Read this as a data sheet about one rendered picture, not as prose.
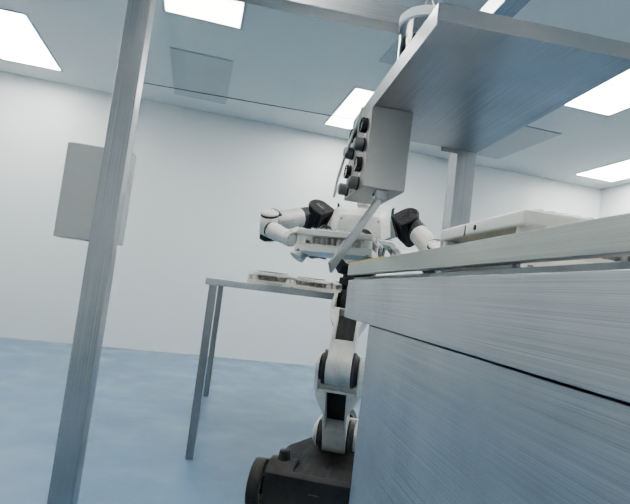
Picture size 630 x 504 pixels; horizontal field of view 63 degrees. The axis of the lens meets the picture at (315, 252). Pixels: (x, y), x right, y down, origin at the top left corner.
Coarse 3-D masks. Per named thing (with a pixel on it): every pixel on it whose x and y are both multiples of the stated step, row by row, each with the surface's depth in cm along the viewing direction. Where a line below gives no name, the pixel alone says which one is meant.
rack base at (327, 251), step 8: (296, 248) 161; (304, 248) 161; (312, 248) 160; (320, 248) 160; (328, 248) 159; (336, 248) 158; (352, 248) 158; (360, 248) 157; (320, 256) 180; (328, 256) 176; (344, 256) 167; (352, 256) 163; (360, 256) 159; (376, 256) 172
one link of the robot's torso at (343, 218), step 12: (360, 204) 232; (336, 216) 229; (348, 216) 227; (360, 216) 226; (372, 216) 225; (384, 216) 226; (336, 228) 227; (348, 228) 226; (372, 228) 224; (384, 228) 225; (384, 252) 236; (348, 264) 227; (360, 276) 229
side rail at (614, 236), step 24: (624, 216) 40; (480, 240) 64; (504, 240) 58; (528, 240) 54; (552, 240) 49; (576, 240) 46; (600, 240) 43; (624, 240) 40; (360, 264) 126; (384, 264) 105; (408, 264) 90; (432, 264) 79; (456, 264) 70; (480, 264) 64; (504, 264) 60
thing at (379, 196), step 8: (376, 192) 123; (384, 192) 123; (376, 200) 122; (384, 200) 124; (368, 208) 119; (376, 208) 122; (368, 216) 118; (360, 224) 114; (352, 232) 111; (360, 232) 115; (344, 240) 108; (352, 240) 111; (344, 248) 107; (336, 256) 104; (328, 264) 102; (336, 264) 105
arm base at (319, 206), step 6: (312, 204) 236; (318, 204) 237; (324, 204) 238; (312, 210) 235; (318, 210) 233; (324, 210) 234; (330, 210) 236; (318, 216) 233; (324, 216) 234; (318, 222) 234; (324, 222) 236
